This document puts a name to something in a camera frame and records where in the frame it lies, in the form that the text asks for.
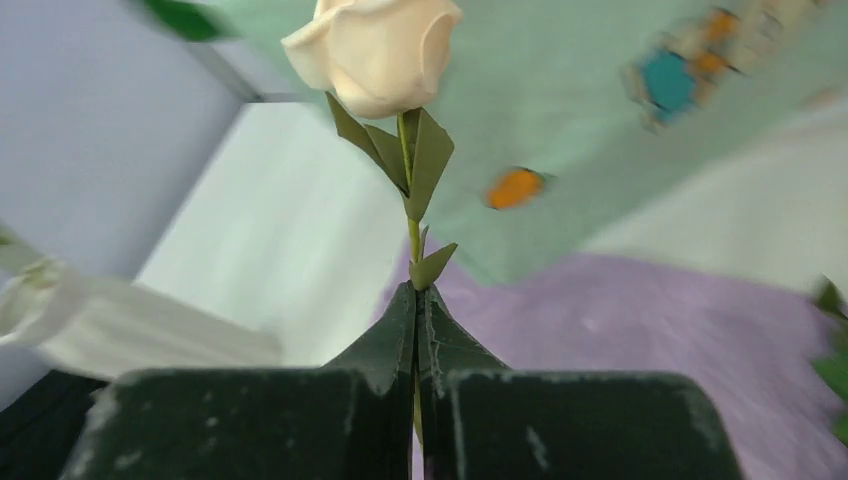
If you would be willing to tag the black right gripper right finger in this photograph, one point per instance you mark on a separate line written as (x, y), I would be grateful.
(481, 419)

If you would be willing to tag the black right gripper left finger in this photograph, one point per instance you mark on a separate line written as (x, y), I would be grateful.
(349, 419)

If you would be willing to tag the white ribbed ceramic vase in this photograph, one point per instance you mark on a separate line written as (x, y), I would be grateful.
(104, 327)

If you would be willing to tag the purple wrapping paper sheet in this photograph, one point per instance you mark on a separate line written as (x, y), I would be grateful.
(749, 346)

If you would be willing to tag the cream rose flower stem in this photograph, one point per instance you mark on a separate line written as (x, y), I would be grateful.
(379, 63)

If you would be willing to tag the green cartoon print cloth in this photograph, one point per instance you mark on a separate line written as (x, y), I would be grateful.
(691, 133)

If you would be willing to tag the black cloth bundle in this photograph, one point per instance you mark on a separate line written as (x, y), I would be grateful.
(41, 427)

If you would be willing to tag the yellow flower bunch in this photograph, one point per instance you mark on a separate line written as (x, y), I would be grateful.
(832, 368)

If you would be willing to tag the green plastic hanger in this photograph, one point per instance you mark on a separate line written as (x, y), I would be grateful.
(189, 21)

